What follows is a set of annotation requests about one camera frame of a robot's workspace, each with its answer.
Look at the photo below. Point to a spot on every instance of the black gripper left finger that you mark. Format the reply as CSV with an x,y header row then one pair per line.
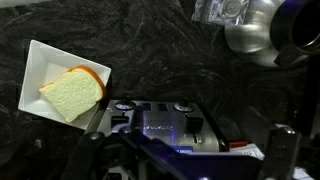
x,y
83,153

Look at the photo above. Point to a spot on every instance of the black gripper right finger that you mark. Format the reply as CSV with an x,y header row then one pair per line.
x,y
281,153

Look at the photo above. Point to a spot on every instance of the bread slice with pale face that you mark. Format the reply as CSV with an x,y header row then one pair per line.
x,y
73,93

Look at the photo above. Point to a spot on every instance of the silver black two-slot toaster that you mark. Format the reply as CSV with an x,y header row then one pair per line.
x,y
160,116

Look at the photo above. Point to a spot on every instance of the white rectangular plate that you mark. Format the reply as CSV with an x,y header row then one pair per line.
x,y
40,66

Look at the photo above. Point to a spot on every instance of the steel carafe with black lid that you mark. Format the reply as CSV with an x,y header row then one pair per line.
x,y
253,33

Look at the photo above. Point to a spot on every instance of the clear cut-glass cup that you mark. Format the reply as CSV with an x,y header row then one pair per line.
x,y
216,10

